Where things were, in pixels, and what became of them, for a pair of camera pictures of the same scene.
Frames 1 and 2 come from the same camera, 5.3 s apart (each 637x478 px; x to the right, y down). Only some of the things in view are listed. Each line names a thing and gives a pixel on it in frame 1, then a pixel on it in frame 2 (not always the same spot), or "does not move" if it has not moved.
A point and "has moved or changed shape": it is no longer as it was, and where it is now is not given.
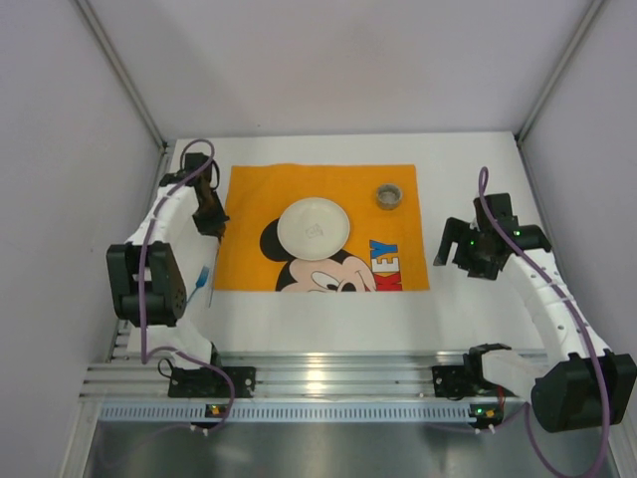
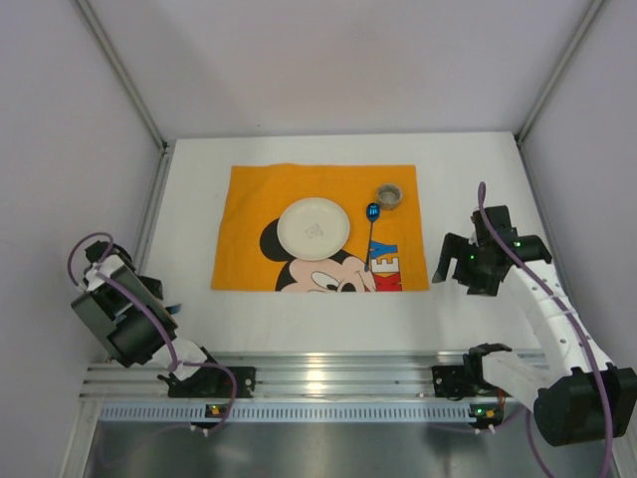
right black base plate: [450, 381] does not move
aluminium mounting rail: [348, 375] does not move
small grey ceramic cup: [389, 196] does not move
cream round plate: [314, 229] does not move
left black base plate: [206, 382] does not move
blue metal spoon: [213, 276] to [372, 212]
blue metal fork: [201, 282] has moved or changed shape
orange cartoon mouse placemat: [384, 250] does not move
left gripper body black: [210, 219] to [150, 287]
